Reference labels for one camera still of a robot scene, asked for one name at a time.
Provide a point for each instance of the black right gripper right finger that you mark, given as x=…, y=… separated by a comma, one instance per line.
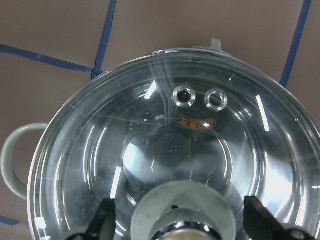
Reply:
x=260, y=224

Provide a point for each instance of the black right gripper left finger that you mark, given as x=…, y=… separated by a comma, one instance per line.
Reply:
x=103, y=224

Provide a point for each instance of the glass pot lid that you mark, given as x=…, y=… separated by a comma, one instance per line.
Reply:
x=175, y=150

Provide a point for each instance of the pale green steel pot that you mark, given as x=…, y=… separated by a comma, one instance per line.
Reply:
x=15, y=160

